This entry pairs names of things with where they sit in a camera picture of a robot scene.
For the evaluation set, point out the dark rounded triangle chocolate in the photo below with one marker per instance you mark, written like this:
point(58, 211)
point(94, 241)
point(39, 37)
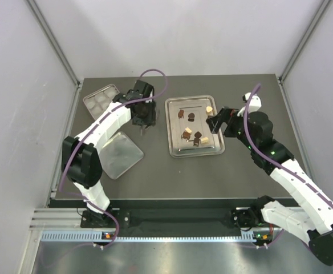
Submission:
point(191, 117)

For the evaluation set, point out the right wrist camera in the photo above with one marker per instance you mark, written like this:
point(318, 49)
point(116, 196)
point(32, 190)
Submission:
point(254, 105)

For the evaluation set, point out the silver tin lid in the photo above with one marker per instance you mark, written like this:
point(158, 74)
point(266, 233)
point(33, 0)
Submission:
point(118, 155)

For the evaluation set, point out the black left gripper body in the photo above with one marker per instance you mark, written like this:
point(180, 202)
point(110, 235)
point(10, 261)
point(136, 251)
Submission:
point(147, 116)

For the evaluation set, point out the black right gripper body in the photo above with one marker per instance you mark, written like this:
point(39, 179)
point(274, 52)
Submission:
point(235, 128)

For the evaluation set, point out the milk chocolate block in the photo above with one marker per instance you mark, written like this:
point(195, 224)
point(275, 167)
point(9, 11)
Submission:
point(180, 114)
point(186, 136)

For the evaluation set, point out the aluminium frame rail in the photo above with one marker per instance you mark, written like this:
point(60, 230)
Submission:
point(63, 218)

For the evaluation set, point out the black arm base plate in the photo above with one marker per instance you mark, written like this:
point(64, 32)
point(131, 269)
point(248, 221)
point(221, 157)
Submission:
point(157, 219)

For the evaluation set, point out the pink chocolate tin box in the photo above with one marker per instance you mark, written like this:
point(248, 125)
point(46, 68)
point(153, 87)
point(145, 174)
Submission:
point(97, 102)

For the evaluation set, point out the left aluminium corner post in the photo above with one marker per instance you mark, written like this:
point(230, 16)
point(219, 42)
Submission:
point(52, 40)

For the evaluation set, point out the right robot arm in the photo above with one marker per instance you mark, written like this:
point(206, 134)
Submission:
point(313, 224)

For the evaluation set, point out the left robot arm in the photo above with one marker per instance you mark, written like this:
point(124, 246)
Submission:
point(81, 164)

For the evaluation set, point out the grey slotted cable duct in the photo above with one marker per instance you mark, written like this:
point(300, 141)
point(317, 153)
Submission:
point(105, 237)

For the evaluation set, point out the right aluminium corner post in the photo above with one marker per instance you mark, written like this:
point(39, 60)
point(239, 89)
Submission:
point(312, 26)

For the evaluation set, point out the aluminium corner post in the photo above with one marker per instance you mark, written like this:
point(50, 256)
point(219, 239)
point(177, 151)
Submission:
point(312, 26)
point(52, 40)

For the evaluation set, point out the milk chocolate block top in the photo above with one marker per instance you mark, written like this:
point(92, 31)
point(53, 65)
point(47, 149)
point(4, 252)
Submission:
point(180, 114)

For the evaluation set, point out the dark ridged chocolate square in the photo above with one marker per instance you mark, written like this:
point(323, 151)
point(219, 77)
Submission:
point(197, 134)

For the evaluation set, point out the steel serving tray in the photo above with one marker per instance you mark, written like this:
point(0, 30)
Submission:
point(180, 148)

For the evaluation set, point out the cream heart chocolate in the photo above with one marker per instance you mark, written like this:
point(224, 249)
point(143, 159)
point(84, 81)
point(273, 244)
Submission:
point(209, 111)

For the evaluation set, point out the steel tongs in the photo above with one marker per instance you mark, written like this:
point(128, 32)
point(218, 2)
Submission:
point(145, 128)

